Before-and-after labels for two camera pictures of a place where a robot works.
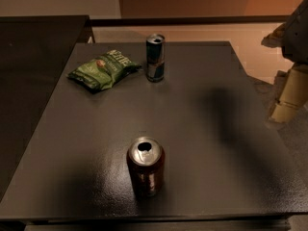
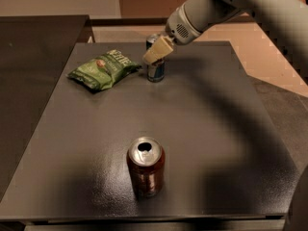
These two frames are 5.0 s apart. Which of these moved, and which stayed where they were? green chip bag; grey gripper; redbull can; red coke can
Moved: grey gripper
Stayed: redbull can; green chip bag; red coke can
